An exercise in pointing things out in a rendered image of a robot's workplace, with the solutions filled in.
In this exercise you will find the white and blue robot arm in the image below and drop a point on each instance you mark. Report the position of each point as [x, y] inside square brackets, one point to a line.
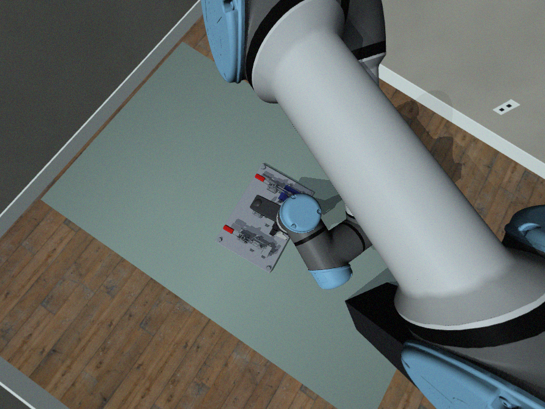
[319, 60]

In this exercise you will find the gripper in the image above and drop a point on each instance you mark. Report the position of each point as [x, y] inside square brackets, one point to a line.
[277, 231]

